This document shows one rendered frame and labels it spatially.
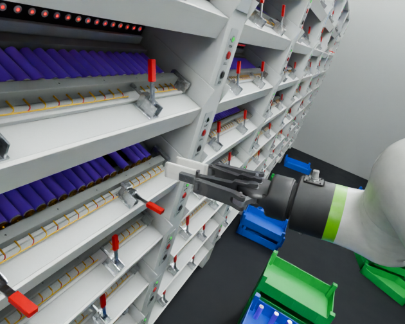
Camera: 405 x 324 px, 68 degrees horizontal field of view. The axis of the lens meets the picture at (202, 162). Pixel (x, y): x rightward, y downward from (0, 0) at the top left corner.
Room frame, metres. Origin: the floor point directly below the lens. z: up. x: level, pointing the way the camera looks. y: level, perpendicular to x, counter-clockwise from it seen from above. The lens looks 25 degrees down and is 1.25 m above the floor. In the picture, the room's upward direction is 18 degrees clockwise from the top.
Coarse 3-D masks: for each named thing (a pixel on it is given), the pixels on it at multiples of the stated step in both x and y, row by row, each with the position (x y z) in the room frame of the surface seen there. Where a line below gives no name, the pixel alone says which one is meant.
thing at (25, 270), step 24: (144, 144) 0.69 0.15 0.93; (168, 144) 0.67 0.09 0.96; (120, 168) 0.56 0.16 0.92; (144, 192) 0.54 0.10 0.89; (168, 192) 0.64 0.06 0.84; (96, 216) 0.42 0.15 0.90; (120, 216) 0.45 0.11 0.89; (48, 240) 0.33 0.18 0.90; (72, 240) 0.35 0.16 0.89; (96, 240) 0.40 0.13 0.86; (0, 264) 0.27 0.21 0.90; (24, 264) 0.28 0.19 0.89; (48, 264) 0.30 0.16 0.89; (24, 288) 0.27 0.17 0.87
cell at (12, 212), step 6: (0, 198) 0.33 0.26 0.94; (6, 198) 0.34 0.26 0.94; (0, 204) 0.33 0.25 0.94; (6, 204) 0.33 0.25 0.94; (12, 204) 0.34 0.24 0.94; (0, 210) 0.32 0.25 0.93; (6, 210) 0.32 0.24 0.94; (12, 210) 0.33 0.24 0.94; (6, 216) 0.32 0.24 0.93; (12, 216) 0.32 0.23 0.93
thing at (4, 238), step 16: (160, 160) 0.63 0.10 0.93; (128, 176) 0.52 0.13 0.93; (144, 176) 0.57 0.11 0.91; (80, 192) 0.42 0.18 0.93; (96, 192) 0.44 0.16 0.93; (48, 208) 0.36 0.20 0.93; (64, 208) 0.37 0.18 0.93; (96, 208) 0.42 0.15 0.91; (16, 224) 0.31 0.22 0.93; (32, 224) 0.32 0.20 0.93; (0, 240) 0.28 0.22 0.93; (16, 240) 0.30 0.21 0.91
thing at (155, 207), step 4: (136, 192) 0.49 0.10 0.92; (132, 196) 0.48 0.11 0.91; (136, 196) 0.49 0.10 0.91; (140, 200) 0.48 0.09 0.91; (144, 200) 0.48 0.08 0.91; (148, 204) 0.47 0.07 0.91; (152, 204) 0.47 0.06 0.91; (156, 204) 0.48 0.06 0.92; (152, 208) 0.47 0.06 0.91; (156, 208) 0.47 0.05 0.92; (160, 208) 0.47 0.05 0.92; (156, 212) 0.46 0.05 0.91; (160, 212) 0.46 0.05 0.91
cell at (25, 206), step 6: (6, 192) 0.35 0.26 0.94; (12, 192) 0.35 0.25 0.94; (18, 192) 0.36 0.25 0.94; (12, 198) 0.35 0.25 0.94; (18, 198) 0.35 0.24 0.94; (18, 204) 0.34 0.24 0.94; (24, 204) 0.34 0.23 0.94; (30, 204) 0.35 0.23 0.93; (18, 210) 0.34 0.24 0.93; (24, 210) 0.34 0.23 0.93
